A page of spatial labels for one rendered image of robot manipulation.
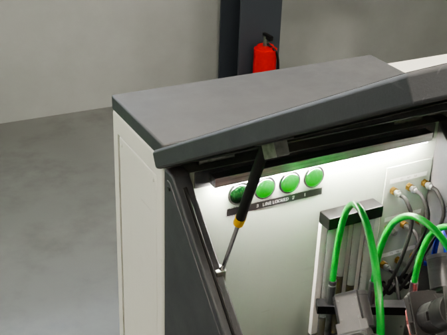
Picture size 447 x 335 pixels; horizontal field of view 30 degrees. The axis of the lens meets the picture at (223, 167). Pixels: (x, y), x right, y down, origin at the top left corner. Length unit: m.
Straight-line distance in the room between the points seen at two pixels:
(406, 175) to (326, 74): 0.30
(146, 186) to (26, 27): 3.63
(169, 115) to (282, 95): 0.28
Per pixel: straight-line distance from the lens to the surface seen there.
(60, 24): 5.35
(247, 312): 1.87
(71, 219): 4.33
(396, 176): 1.92
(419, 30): 6.77
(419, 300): 1.56
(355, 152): 1.77
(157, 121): 1.70
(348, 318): 1.33
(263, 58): 5.34
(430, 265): 1.48
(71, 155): 4.98
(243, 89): 1.88
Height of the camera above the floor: 2.19
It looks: 27 degrees down
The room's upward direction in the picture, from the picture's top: 2 degrees clockwise
